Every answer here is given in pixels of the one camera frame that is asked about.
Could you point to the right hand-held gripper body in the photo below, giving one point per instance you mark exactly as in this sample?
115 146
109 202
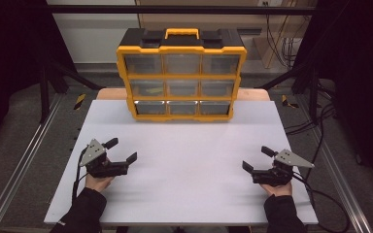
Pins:
289 158

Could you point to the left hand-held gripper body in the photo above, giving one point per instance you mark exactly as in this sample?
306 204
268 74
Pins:
94 152

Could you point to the clear organizer drawer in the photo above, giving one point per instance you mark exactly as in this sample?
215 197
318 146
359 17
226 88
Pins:
139 84

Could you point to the yellow black organizer cabinet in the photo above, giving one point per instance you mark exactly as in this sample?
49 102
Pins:
181 42

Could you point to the person's left hand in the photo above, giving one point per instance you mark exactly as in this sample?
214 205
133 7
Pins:
97 184

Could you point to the person's right hand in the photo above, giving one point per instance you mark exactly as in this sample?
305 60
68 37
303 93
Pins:
279 191

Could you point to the black yellow striped tape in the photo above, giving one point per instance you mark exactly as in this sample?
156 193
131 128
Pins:
79 101
286 101

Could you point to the white table board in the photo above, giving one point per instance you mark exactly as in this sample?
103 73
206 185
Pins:
187 194

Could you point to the black metal stand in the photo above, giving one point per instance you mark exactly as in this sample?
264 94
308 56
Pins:
313 93
44 93

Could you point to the grid of clear plastic bins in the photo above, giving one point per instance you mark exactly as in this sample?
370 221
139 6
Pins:
182 64

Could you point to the aluminium rail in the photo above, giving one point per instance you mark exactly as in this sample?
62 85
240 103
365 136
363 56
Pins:
340 174
19 165

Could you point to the black horizontal frame bar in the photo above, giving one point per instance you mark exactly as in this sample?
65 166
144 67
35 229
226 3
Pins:
175 9

